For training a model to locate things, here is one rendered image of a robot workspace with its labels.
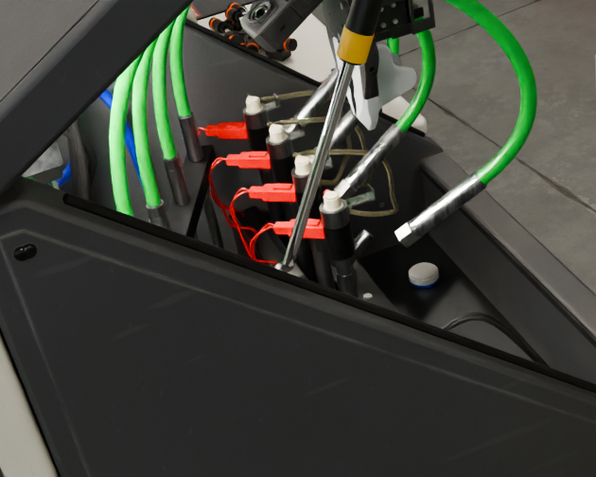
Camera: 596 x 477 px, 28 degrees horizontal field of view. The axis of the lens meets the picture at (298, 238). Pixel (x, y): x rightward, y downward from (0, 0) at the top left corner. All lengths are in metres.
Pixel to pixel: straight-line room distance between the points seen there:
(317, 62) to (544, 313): 0.61
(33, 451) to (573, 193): 2.53
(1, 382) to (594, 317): 0.73
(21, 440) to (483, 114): 2.90
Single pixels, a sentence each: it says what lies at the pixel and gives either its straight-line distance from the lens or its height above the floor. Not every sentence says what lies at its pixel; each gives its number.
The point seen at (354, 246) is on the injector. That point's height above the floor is 1.09.
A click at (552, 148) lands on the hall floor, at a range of 3.38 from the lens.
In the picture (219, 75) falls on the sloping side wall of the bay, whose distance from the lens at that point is 1.42.
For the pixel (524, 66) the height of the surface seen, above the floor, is 1.30.
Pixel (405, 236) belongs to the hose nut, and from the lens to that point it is 1.10.
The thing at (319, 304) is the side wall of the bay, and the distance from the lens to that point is 0.78.
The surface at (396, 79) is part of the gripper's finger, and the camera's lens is 1.12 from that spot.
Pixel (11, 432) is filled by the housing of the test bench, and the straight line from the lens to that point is 0.77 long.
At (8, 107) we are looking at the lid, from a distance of 0.63.
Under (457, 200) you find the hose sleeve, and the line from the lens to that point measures 1.08.
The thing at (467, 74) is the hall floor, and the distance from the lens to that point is 3.80.
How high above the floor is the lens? 1.78
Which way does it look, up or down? 34 degrees down
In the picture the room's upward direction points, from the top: 12 degrees counter-clockwise
